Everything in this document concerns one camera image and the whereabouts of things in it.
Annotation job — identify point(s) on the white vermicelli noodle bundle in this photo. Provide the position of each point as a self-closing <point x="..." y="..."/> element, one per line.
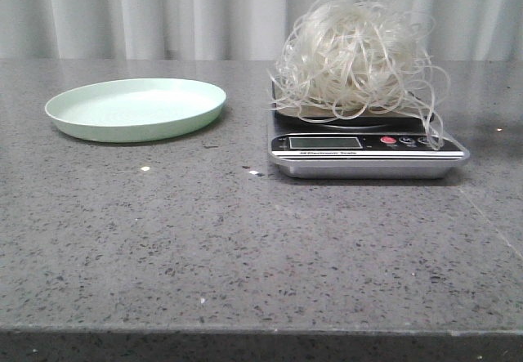
<point x="347" y="58"/>

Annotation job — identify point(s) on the silver black kitchen scale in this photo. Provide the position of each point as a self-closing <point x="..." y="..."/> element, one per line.
<point x="386" y="146"/>

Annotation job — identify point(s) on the light green plate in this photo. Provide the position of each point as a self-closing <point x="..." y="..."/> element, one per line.
<point x="136" y="110"/>

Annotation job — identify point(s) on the white pleated curtain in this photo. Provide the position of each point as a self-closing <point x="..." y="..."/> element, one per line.
<point x="231" y="29"/>

